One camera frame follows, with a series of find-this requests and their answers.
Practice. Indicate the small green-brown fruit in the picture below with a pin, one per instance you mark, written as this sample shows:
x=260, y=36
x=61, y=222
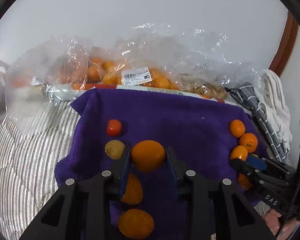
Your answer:
x=114, y=149

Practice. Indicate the grey checked folded cloth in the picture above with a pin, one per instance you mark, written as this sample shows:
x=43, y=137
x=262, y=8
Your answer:
x=245, y=95

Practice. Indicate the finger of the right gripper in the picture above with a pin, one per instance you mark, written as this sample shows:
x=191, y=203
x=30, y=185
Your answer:
x=256, y=163
x=254, y=175

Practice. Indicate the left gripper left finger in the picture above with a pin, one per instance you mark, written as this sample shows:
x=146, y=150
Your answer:
x=82, y=206

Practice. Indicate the striped quilt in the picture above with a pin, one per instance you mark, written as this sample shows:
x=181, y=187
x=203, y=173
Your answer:
x=27, y=165

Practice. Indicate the orange tangerine with stem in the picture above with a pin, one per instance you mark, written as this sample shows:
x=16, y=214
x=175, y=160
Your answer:
x=249, y=141

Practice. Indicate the clear plastic fruit bag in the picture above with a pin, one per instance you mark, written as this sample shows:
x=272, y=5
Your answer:
x=161, y=56

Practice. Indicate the small red fruit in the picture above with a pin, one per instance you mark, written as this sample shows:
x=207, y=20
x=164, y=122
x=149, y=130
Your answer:
x=114, y=128

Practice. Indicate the white striped towel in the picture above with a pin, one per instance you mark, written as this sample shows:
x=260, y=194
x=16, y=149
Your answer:
x=270, y=95

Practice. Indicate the clear plastic bag left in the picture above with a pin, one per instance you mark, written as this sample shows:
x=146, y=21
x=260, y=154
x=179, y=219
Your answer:
x=44, y=75

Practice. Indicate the purple towel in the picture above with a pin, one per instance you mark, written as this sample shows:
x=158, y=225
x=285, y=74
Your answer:
x=196, y=129

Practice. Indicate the brown wooden door frame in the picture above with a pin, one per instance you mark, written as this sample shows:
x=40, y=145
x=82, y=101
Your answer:
x=286, y=45

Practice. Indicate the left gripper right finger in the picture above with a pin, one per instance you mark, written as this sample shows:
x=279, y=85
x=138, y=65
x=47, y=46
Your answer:
x=214, y=207

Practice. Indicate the oval orange fruit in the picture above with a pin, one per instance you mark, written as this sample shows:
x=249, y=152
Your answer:
x=148, y=155

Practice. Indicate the big blemished orange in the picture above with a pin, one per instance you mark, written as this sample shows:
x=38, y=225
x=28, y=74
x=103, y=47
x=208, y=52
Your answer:
x=244, y=181

